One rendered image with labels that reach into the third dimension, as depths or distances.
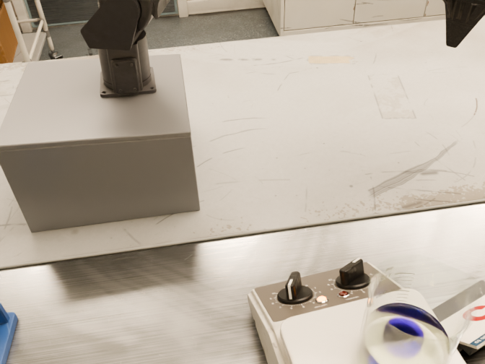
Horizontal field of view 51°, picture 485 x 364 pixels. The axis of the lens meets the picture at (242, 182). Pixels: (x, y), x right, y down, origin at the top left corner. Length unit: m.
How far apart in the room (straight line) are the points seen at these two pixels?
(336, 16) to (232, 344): 2.55
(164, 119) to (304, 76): 0.36
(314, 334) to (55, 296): 0.28
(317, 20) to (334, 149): 2.23
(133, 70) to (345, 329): 0.36
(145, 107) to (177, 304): 0.22
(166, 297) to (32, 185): 0.19
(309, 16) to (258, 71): 2.02
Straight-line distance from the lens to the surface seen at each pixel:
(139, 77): 0.60
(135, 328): 0.52
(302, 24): 2.89
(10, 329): 0.55
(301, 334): 0.40
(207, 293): 0.53
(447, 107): 0.82
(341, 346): 0.40
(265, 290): 0.48
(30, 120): 0.59
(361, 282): 0.47
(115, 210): 0.60
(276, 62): 0.90
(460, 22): 0.56
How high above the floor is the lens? 1.33
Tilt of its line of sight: 42 degrees down
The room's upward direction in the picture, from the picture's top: 3 degrees counter-clockwise
